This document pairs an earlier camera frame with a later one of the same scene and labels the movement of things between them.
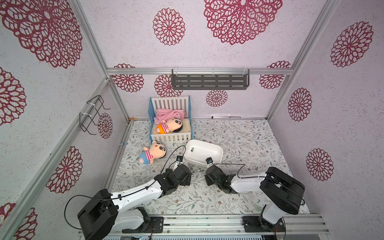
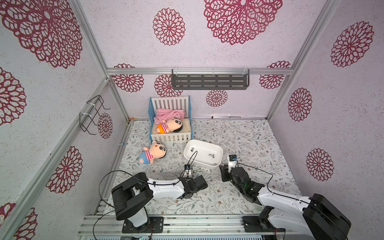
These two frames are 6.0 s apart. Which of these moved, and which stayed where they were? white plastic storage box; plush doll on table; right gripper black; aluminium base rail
Moved: right gripper black
Stayed: aluminium base rail; white plastic storage box; plush doll on table
